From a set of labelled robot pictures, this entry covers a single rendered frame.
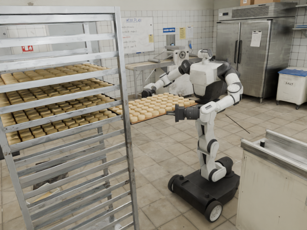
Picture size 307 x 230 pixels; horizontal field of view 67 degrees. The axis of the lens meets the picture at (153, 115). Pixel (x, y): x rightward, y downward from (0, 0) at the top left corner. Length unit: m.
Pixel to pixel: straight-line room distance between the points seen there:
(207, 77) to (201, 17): 5.39
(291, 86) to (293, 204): 3.94
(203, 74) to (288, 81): 3.70
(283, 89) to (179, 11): 3.25
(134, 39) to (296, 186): 5.01
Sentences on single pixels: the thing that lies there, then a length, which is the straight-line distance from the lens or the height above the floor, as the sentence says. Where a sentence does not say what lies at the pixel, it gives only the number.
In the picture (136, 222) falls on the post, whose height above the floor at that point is 0.45.
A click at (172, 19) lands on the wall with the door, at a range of 6.60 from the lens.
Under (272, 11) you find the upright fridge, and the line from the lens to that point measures 5.41.
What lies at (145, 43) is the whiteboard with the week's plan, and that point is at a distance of 6.14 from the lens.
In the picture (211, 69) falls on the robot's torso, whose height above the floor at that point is 1.38.
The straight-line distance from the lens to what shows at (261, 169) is 1.83.
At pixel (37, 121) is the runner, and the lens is 1.22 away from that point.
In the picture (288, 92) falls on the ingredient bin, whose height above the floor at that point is 0.33.
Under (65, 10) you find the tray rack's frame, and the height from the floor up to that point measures 1.80.
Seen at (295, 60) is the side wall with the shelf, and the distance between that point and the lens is 6.15.
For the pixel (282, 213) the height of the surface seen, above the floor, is 0.52.
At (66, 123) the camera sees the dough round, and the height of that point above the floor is 1.24.
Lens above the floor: 1.72
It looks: 21 degrees down
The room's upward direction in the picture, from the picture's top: 3 degrees counter-clockwise
